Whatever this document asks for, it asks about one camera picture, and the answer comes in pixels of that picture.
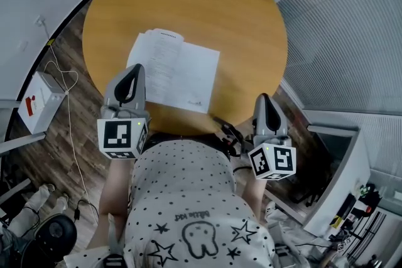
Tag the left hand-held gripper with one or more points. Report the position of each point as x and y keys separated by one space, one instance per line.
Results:
x=121 y=138

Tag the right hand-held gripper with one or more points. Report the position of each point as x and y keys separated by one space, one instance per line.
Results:
x=276 y=160

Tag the yellow and grey paperback book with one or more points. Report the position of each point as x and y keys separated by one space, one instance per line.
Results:
x=182 y=72

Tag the person's left forearm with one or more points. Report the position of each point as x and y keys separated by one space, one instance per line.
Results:
x=113 y=197

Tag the person's right forearm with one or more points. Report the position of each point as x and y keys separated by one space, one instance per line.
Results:
x=256 y=197

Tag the white box with red label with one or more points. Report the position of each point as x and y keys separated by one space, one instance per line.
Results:
x=41 y=103

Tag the white desk partition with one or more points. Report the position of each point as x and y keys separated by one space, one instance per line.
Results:
x=339 y=172

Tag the yellow floor tape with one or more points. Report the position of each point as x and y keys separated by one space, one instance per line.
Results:
x=50 y=42

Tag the white dotted star-print shirt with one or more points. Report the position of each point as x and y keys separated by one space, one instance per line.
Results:
x=182 y=191

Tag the white wall socket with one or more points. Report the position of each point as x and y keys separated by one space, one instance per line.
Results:
x=40 y=20

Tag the grey desk frame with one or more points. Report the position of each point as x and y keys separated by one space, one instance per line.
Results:
x=19 y=141

